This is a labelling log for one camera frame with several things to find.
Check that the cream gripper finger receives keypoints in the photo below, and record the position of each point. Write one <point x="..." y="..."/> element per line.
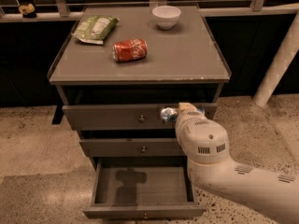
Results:
<point x="185" y="107"/>

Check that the blue silver redbull can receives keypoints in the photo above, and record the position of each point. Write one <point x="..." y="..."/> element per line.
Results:
<point x="169" y="114"/>

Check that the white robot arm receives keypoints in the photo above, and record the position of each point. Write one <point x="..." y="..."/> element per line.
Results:
<point x="211" y="168"/>

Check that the grey top drawer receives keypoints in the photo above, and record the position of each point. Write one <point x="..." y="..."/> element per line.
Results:
<point x="117" y="117"/>

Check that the grey drawer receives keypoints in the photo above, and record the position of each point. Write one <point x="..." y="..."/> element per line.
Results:
<point x="143" y="188"/>
<point x="117" y="117"/>
<point x="148" y="147"/>

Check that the grey drawer cabinet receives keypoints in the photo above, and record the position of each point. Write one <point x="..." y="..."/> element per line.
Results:
<point x="183" y="64"/>

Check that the red coca cola can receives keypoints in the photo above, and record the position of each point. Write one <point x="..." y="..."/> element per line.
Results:
<point x="129" y="50"/>

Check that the grey bottom drawer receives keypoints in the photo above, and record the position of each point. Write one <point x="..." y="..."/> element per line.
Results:
<point x="143" y="188"/>

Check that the grey middle drawer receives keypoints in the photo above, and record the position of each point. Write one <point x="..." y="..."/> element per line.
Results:
<point x="148" y="147"/>

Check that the white bowl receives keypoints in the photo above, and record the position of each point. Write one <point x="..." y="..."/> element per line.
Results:
<point x="166" y="17"/>

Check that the white diagonal pillar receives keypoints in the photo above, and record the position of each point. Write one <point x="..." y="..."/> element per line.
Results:
<point x="281" y="62"/>

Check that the green chip bag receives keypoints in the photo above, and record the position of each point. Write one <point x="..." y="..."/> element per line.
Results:
<point x="95" y="29"/>

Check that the small yellow black object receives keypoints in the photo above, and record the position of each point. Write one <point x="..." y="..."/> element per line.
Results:
<point x="27" y="10"/>

